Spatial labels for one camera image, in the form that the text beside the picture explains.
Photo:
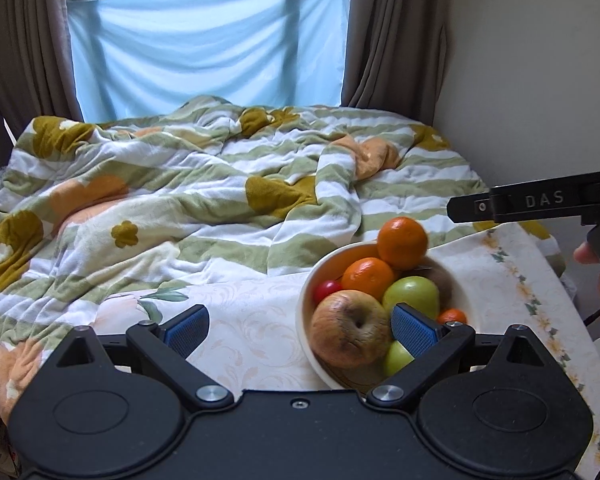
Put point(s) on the small green apple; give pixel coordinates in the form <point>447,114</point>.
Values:
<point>396,359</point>

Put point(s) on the yellow wrinkled apple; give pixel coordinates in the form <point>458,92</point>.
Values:
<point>345,330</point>

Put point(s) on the large green apple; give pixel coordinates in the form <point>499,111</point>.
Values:
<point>412,292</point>

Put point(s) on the green striped floral blanket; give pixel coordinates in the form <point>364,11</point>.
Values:
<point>180,200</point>

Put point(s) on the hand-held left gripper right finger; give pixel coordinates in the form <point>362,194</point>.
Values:
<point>412,330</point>

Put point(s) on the light blue window cloth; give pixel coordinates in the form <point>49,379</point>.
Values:
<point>205,45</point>

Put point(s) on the large orange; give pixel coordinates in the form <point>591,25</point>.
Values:
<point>402,242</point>

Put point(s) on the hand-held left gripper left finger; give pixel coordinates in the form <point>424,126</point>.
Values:
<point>187,330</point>

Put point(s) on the small tangerine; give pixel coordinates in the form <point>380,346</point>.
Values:
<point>452,316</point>

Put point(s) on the smooth orange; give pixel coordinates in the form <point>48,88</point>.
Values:
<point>367,277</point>

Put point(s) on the brown curtain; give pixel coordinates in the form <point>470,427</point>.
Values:
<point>395,40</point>
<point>30,50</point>

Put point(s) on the small red tomato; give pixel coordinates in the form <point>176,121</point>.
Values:
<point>326,290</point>

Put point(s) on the brown kiwi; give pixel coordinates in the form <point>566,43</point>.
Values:
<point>444,285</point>

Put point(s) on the cream floral tablecloth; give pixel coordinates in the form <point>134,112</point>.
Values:
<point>250,330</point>

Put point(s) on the cream ceramic bowl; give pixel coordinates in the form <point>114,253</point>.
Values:
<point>307,340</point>

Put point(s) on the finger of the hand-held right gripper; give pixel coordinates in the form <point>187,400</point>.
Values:
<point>530,202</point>

